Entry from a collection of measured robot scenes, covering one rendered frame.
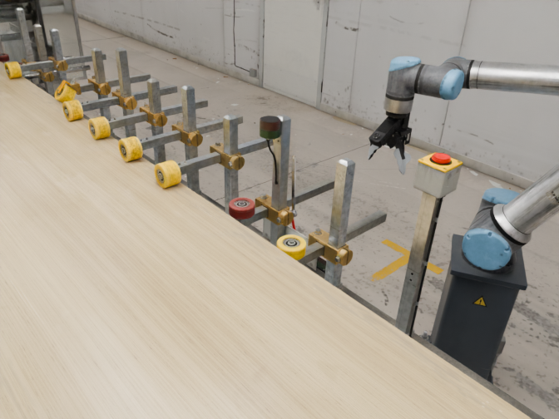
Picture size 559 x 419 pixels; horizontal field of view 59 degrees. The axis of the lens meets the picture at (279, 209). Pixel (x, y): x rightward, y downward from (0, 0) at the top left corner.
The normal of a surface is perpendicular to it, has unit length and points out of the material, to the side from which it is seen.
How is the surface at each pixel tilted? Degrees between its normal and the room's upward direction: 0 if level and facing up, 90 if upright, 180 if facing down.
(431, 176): 90
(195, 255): 0
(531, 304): 0
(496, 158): 90
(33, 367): 0
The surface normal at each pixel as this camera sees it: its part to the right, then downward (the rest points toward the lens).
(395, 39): -0.75, 0.31
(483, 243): -0.56, 0.47
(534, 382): 0.04, -0.86
